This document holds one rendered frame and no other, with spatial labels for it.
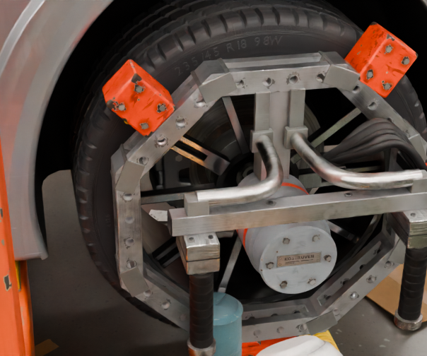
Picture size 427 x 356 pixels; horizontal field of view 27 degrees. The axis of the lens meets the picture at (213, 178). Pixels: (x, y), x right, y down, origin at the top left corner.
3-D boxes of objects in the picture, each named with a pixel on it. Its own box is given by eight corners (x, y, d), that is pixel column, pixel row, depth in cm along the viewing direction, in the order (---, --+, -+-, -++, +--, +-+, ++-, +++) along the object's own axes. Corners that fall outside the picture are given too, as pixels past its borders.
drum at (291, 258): (300, 227, 163) (304, 158, 156) (338, 293, 145) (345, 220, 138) (225, 235, 160) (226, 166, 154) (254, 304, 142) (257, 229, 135)
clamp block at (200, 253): (207, 239, 137) (207, 210, 134) (220, 272, 129) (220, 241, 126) (175, 243, 136) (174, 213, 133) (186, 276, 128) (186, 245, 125)
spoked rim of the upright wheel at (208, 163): (59, 181, 176) (256, 277, 198) (68, 243, 156) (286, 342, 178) (201, -33, 162) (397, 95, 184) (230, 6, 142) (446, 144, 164)
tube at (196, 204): (270, 148, 147) (272, 89, 142) (305, 205, 130) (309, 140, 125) (165, 158, 144) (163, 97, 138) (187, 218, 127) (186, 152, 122)
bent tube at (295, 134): (382, 138, 151) (389, 80, 146) (430, 192, 134) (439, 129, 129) (283, 147, 147) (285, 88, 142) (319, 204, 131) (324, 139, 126)
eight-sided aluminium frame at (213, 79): (392, 303, 176) (424, 42, 150) (405, 323, 171) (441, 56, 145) (119, 338, 166) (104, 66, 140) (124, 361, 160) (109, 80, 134)
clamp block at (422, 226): (413, 217, 143) (417, 188, 140) (437, 246, 135) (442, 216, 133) (384, 220, 142) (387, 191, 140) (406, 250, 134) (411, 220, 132)
